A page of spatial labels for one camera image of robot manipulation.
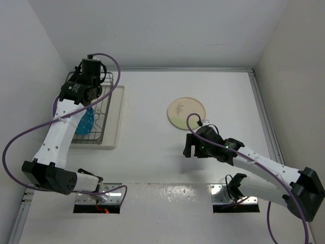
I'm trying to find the metal wire dish rack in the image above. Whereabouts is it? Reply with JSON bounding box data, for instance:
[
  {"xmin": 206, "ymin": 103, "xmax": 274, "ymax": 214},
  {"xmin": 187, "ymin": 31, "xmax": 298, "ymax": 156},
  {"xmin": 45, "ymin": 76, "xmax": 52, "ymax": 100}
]
[{"xmin": 72, "ymin": 95, "xmax": 111, "ymax": 146}]

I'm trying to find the teal dotted plate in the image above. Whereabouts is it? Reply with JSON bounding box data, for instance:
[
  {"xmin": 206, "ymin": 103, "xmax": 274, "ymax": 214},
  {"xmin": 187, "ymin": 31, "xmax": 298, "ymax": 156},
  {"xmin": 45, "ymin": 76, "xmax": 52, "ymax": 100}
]
[{"xmin": 75, "ymin": 107, "xmax": 94, "ymax": 136}]

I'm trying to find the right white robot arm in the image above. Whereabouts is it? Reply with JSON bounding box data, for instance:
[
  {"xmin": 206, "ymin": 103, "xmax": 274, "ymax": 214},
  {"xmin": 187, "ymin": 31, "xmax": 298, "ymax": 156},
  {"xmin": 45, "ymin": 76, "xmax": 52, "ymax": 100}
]
[{"xmin": 183, "ymin": 126, "xmax": 324, "ymax": 222}]

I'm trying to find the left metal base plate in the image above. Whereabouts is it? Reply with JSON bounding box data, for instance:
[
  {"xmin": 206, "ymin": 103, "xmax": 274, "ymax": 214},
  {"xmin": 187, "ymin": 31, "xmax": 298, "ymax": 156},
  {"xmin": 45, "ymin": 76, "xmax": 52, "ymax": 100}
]
[{"xmin": 75, "ymin": 184, "xmax": 123, "ymax": 205}]

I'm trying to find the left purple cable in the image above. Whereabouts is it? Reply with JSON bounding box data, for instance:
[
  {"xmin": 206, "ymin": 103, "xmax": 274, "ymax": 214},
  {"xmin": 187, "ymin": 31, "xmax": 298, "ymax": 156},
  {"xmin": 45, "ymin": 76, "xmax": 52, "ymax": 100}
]
[{"xmin": 2, "ymin": 52, "xmax": 127, "ymax": 203}]

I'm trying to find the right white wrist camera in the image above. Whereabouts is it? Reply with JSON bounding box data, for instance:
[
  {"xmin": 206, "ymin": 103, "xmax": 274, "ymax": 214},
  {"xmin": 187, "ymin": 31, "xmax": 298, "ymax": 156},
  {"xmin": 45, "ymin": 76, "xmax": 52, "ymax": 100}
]
[{"xmin": 197, "ymin": 119, "xmax": 211, "ymax": 127}]

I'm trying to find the cream plate with plant motif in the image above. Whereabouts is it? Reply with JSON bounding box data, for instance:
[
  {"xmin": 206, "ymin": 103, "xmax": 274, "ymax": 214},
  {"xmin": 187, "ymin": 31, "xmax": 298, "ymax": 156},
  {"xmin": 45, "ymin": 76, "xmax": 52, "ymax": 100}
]
[{"xmin": 167, "ymin": 97, "xmax": 206, "ymax": 130}]

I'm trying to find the purple plate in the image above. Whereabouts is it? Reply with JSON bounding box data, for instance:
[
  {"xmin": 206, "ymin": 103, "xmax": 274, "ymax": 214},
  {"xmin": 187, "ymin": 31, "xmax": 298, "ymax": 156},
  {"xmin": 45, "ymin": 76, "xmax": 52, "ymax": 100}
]
[{"xmin": 52, "ymin": 97, "xmax": 59, "ymax": 118}]

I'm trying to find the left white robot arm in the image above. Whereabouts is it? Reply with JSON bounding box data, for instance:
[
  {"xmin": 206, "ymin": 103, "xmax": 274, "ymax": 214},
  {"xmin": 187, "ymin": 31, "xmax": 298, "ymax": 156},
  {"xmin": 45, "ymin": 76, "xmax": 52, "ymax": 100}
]
[{"xmin": 22, "ymin": 58, "xmax": 103, "ymax": 195}]

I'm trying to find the beige drip tray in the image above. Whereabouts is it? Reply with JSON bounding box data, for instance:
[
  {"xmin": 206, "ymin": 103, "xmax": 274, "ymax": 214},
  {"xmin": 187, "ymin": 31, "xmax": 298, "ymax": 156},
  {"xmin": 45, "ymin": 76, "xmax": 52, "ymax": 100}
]
[{"xmin": 70, "ymin": 85, "xmax": 124, "ymax": 150}]

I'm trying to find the metal base plate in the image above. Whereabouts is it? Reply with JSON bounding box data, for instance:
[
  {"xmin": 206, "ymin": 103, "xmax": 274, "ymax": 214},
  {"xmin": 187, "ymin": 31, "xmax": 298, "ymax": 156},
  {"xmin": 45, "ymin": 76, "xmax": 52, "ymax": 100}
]
[
  {"xmin": 75, "ymin": 184, "xmax": 123, "ymax": 205},
  {"xmin": 210, "ymin": 184, "xmax": 258, "ymax": 206}
]

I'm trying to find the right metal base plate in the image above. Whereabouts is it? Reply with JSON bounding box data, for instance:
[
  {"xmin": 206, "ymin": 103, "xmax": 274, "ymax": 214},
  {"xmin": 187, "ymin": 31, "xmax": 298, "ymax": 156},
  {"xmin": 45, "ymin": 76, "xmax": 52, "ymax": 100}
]
[{"xmin": 210, "ymin": 184, "xmax": 258, "ymax": 206}]

